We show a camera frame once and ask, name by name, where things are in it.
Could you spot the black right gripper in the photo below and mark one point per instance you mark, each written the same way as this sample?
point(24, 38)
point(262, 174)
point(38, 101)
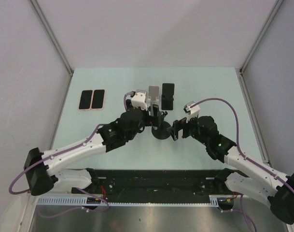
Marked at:
point(178, 124)

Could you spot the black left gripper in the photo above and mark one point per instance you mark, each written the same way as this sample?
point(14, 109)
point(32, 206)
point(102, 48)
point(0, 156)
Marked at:
point(152, 121)

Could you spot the black round base phone stand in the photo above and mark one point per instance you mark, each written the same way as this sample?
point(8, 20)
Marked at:
point(160, 126)

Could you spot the black folding phone stand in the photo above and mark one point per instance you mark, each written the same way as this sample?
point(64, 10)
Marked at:
point(167, 97)

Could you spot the pink cased smartphone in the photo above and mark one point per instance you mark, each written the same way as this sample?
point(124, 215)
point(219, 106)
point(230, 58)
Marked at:
point(98, 99)
point(85, 100)

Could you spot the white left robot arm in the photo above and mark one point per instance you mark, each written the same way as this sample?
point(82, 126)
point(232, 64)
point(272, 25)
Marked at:
point(41, 167)

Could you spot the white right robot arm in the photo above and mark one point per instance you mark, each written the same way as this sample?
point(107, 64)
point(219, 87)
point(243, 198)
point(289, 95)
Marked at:
point(251, 178)

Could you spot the silver folding phone stand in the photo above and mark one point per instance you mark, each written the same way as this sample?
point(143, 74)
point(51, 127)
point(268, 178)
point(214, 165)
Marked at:
point(153, 95)

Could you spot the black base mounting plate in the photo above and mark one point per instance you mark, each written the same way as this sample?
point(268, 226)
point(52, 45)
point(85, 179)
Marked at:
point(160, 186)

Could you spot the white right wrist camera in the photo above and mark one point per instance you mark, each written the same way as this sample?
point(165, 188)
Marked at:
point(192, 109)

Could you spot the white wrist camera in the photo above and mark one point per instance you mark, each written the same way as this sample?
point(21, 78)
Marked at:
point(192, 109)
point(139, 100)

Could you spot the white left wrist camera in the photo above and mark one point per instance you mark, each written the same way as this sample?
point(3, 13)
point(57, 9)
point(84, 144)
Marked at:
point(139, 100)

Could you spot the white slotted cable duct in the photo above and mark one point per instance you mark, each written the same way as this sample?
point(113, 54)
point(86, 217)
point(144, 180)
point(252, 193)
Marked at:
point(92, 201)

